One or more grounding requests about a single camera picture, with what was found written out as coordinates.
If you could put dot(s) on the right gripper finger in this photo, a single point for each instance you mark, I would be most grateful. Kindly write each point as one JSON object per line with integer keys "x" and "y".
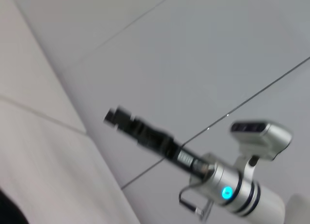
{"x": 135, "y": 129}

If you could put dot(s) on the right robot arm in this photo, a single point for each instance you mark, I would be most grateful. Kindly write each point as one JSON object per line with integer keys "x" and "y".
{"x": 242, "y": 192}

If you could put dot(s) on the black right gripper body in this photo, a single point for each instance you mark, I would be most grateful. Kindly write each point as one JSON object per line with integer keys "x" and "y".
{"x": 186, "y": 156}

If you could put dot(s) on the black shirt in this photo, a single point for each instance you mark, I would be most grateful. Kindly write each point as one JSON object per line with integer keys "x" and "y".
{"x": 9, "y": 209}

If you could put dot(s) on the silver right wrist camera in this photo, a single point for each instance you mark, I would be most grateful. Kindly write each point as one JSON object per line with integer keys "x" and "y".
{"x": 261, "y": 139}

